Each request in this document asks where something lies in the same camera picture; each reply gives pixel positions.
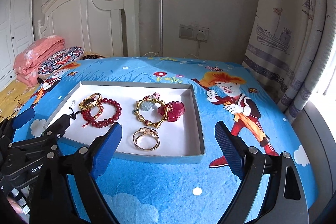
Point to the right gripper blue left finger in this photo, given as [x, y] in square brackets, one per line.
[104, 150]

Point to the blue cartoon tablecloth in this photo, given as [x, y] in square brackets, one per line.
[174, 183]

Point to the white wardrobe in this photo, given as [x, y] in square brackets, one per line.
[16, 34]

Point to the pink folded quilt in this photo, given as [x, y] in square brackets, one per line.
[27, 62]

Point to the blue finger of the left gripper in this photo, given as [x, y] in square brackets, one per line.
[23, 118]
[58, 128]

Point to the gold bamboo bangle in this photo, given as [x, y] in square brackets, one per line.
[150, 118]

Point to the white bed headboard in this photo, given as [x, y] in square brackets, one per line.
[109, 28]

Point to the clear crystal pendant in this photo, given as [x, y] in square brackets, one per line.
[149, 102]

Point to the grey shallow tray box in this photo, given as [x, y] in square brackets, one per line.
[181, 142]

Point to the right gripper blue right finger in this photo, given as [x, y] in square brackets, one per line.
[230, 147]

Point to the gold double ring bangle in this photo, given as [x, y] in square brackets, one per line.
[146, 139]

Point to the wall switch socket panel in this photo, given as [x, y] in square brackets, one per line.
[194, 33]

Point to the yellow floral bed sheet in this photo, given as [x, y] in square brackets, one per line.
[13, 98]

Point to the silver metal pole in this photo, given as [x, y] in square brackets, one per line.
[161, 27]

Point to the patterned round pillow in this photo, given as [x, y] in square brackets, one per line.
[58, 60]

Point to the ship print curtain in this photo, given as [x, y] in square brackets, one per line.
[289, 48]

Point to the red flower hair clip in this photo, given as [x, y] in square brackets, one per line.
[173, 110]

